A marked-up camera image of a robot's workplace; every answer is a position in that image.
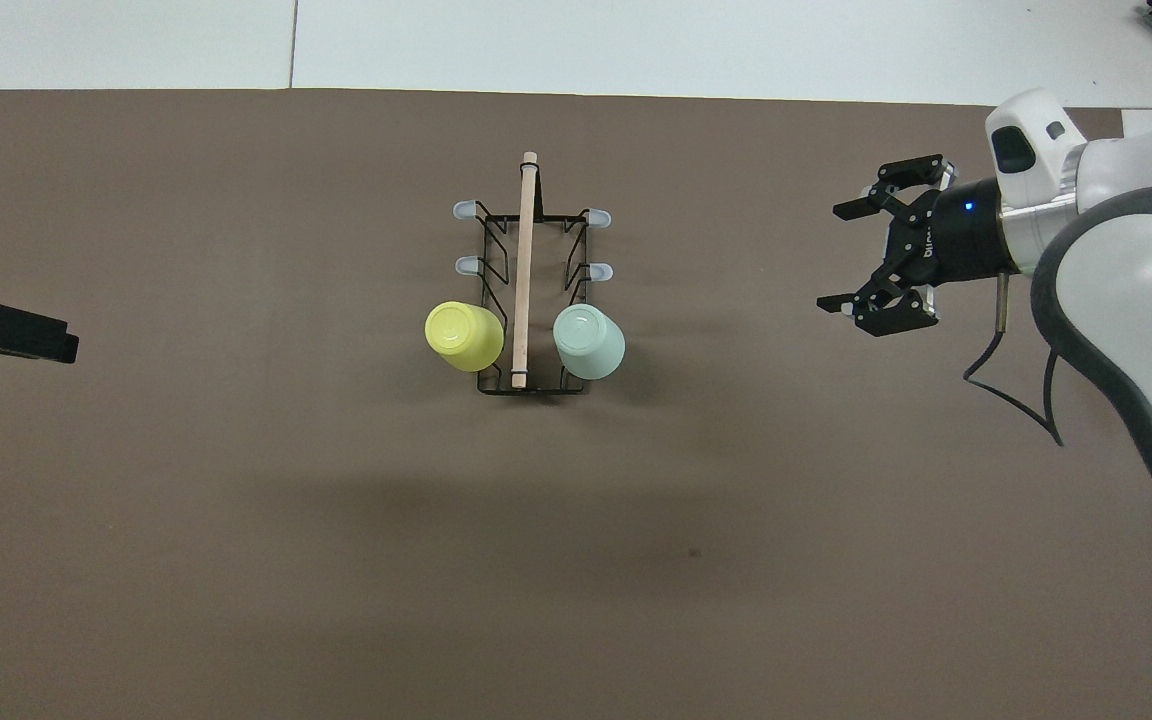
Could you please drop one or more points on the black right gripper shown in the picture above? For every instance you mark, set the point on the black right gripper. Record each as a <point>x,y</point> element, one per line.
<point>956,240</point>

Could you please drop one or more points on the pale green plastic cup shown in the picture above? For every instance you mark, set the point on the pale green plastic cup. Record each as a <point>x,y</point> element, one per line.
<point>588,342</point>

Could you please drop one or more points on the yellow plastic cup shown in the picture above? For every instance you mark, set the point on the yellow plastic cup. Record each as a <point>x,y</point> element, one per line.
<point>464,338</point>

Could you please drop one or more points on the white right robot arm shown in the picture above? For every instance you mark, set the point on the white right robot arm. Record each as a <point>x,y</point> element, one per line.
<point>1136,260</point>

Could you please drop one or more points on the brown table mat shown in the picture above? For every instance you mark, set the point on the brown table mat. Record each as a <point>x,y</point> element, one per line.
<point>336,550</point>

